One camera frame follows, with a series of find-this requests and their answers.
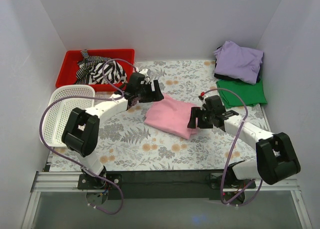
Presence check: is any pink t shirt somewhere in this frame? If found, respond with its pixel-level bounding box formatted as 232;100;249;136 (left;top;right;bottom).
144;94;198;140

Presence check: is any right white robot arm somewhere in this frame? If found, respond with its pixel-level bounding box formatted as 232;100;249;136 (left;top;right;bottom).
187;95;301;188

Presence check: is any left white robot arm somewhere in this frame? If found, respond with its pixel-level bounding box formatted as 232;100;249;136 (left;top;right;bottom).
61;72;164;189

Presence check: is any floral table mat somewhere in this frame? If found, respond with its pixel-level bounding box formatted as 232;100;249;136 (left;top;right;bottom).
49;59;281;171

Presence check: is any folded green shirt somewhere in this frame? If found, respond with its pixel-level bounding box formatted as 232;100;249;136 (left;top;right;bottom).
216;80;267;109

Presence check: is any black white striped shirt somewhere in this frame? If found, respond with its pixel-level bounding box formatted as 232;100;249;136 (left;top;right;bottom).
75;50;127;85

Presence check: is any folded purple shirt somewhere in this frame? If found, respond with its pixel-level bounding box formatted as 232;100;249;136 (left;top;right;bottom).
213;40;264;85

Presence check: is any red plastic bin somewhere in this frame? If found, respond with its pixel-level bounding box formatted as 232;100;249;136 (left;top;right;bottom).
55;49;135;92

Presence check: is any white plastic basket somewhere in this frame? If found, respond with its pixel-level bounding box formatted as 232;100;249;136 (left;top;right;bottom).
42;85;96;147

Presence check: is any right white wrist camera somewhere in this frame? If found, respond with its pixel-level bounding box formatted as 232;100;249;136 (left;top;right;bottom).
198;95;207;110

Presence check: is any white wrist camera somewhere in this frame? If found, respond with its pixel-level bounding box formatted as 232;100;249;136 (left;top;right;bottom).
136;68;149;78
198;95;207;110

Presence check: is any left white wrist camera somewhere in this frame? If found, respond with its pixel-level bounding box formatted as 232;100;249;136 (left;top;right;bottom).
136;68;149;78

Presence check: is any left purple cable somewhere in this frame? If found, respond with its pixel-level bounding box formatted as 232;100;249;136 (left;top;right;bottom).
39;58;141;215

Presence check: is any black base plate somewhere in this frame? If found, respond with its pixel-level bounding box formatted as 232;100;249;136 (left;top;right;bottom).
77;169;250;200

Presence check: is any aluminium rail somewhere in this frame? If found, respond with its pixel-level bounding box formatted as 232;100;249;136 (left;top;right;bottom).
31;172;301;192

